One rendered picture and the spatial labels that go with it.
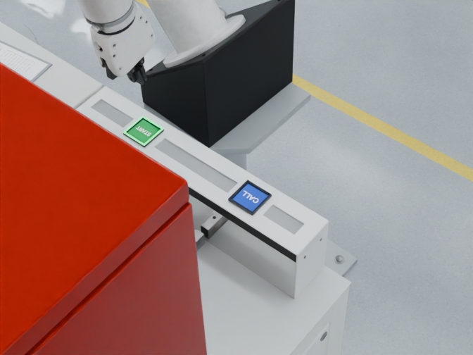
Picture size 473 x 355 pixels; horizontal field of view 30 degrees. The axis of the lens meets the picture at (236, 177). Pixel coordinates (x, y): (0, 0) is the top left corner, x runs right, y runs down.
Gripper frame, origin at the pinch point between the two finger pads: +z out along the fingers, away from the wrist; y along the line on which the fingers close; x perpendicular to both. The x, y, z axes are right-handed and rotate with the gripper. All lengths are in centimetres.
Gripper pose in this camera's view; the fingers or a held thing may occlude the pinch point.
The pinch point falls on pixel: (136, 72)
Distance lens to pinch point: 159.2
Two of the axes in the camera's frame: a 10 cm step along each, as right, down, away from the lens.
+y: 6.1, -7.3, 3.1
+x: -7.8, -4.7, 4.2
